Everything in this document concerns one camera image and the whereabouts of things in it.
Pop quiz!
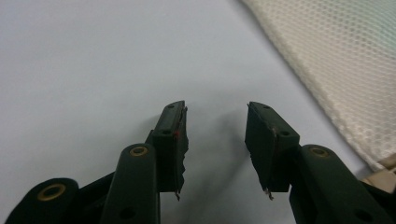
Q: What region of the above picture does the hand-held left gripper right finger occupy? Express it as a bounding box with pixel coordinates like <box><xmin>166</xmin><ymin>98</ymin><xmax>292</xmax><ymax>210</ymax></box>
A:
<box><xmin>244</xmin><ymin>101</ymin><xmax>302</xmax><ymax>201</ymax></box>

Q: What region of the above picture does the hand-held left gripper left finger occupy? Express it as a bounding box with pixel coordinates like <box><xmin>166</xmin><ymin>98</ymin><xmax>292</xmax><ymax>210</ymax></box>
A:
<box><xmin>145</xmin><ymin>100</ymin><xmax>190</xmax><ymax>202</ymax></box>

